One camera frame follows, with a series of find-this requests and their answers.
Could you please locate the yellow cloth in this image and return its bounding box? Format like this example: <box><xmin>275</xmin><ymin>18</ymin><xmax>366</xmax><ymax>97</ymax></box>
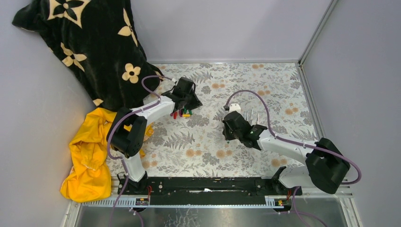
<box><xmin>60</xmin><ymin>107</ymin><xmax>155</xmax><ymax>203</ymax></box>

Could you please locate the aluminium frame post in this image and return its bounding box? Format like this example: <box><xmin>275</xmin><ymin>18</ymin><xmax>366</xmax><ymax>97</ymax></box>
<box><xmin>298</xmin><ymin>0</ymin><xmax>339</xmax><ymax>66</ymax></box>

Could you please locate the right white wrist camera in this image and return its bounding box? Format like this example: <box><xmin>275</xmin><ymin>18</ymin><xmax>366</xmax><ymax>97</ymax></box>
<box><xmin>228</xmin><ymin>103</ymin><xmax>242</xmax><ymax>114</ymax></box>

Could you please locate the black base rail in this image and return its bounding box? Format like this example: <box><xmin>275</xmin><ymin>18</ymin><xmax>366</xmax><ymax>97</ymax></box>
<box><xmin>117</xmin><ymin>176</ymin><xmax>303</xmax><ymax>206</ymax></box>

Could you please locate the black floral blanket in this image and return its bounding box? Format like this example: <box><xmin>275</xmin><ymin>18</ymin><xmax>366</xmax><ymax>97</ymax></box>
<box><xmin>12</xmin><ymin>0</ymin><xmax>162</xmax><ymax>111</ymax></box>

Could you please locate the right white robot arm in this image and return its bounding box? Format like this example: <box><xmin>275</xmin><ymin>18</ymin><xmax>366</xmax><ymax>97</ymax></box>
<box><xmin>222</xmin><ymin>111</ymin><xmax>350</xmax><ymax>195</ymax></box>

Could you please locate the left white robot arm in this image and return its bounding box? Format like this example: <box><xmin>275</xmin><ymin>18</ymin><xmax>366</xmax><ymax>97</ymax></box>
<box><xmin>107</xmin><ymin>77</ymin><xmax>202</xmax><ymax>194</ymax></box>

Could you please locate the floral fern table mat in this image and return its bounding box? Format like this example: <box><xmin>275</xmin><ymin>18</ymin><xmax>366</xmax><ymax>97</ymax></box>
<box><xmin>141</xmin><ymin>62</ymin><xmax>319</xmax><ymax>177</ymax></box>

